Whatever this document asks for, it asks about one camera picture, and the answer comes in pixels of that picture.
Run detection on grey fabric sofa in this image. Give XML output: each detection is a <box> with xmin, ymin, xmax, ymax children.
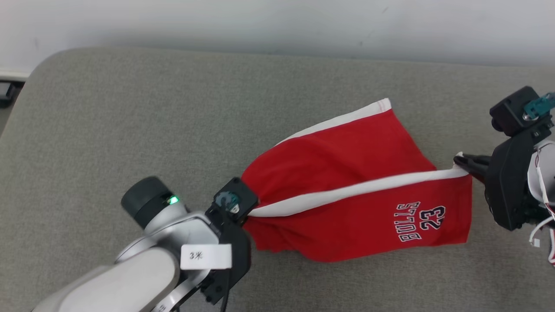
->
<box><xmin>0</xmin><ymin>47</ymin><xmax>555</xmax><ymax>312</ymax></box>

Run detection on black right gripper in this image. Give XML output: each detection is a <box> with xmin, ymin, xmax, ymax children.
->
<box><xmin>454</xmin><ymin>116</ymin><xmax>555</xmax><ymax>231</ymax></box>

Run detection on red shorts with white stripe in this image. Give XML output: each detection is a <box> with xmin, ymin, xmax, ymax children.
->
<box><xmin>240</xmin><ymin>98</ymin><xmax>473</xmax><ymax>263</ymax></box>

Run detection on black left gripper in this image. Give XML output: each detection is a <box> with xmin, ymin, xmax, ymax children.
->
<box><xmin>203</xmin><ymin>210</ymin><xmax>252</xmax><ymax>306</ymax></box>

